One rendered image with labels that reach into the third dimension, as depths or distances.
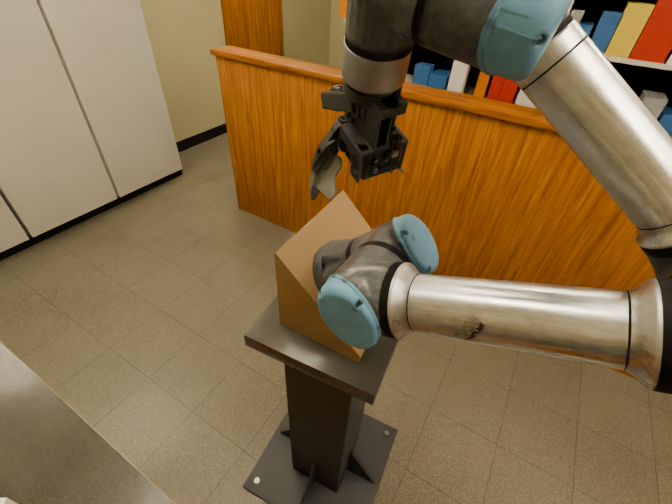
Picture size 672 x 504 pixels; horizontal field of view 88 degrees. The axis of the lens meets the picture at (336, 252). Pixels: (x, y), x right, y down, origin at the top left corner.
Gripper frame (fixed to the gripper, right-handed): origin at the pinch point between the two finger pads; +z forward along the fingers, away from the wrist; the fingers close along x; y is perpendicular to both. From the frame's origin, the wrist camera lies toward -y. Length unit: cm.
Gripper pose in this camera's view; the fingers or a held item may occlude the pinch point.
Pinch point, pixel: (350, 182)
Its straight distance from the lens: 60.6
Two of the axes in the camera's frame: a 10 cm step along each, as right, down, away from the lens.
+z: -0.5, 5.2, 8.6
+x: 9.0, -3.5, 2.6
